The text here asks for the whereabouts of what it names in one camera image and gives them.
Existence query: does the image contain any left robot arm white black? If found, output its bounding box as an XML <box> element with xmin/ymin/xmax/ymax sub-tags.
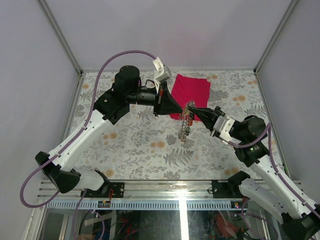
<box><xmin>35</xmin><ymin>65</ymin><xmax>182</xmax><ymax>198</ymax></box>

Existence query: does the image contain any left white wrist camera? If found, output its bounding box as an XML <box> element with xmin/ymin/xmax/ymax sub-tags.
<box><xmin>152</xmin><ymin>57</ymin><xmax>172</xmax><ymax>93</ymax></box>

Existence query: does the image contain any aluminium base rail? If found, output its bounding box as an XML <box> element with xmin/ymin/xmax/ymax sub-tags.
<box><xmin>37</xmin><ymin>180</ymin><xmax>303</xmax><ymax>201</ymax></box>

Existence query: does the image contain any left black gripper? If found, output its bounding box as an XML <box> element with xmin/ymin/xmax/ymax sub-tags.
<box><xmin>126</xmin><ymin>80</ymin><xmax>184</xmax><ymax>116</ymax></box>

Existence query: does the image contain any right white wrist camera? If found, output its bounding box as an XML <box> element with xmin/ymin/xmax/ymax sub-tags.
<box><xmin>210</xmin><ymin>115</ymin><xmax>235</xmax><ymax>144</ymax></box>

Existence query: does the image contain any round metal key ring disc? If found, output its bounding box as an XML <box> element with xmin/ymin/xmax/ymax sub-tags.
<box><xmin>178</xmin><ymin>100</ymin><xmax>196</xmax><ymax>143</ymax></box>

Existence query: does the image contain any perforated cable duct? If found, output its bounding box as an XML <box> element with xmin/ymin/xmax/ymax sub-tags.
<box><xmin>47</xmin><ymin>200</ymin><xmax>234</xmax><ymax>211</ymax></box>

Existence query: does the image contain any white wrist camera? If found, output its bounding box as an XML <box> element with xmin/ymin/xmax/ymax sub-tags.
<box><xmin>210</xmin><ymin>115</ymin><xmax>235</xmax><ymax>144</ymax></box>
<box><xmin>152</xmin><ymin>57</ymin><xmax>172</xmax><ymax>93</ymax></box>

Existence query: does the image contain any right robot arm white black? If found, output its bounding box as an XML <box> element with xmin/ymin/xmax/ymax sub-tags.
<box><xmin>188</xmin><ymin>106</ymin><xmax>320</xmax><ymax>240</ymax></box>

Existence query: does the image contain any left aluminium frame post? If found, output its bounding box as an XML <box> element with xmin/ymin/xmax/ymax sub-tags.
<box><xmin>36</xmin><ymin>0</ymin><xmax>83</xmax><ymax>76</ymax></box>

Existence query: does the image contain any red folded cloth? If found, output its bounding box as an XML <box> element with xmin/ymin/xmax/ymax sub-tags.
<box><xmin>171</xmin><ymin>74</ymin><xmax>211</xmax><ymax>108</ymax></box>

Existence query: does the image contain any aluminium frame post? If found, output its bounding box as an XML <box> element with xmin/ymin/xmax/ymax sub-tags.
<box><xmin>36</xmin><ymin>0</ymin><xmax>83</xmax><ymax>76</ymax></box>
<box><xmin>253</xmin><ymin>0</ymin><xmax>300</xmax><ymax>74</ymax></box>

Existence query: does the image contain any right aluminium frame post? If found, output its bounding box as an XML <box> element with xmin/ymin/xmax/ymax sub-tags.
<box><xmin>253</xmin><ymin>0</ymin><xmax>300</xmax><ymax>74</ymax></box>

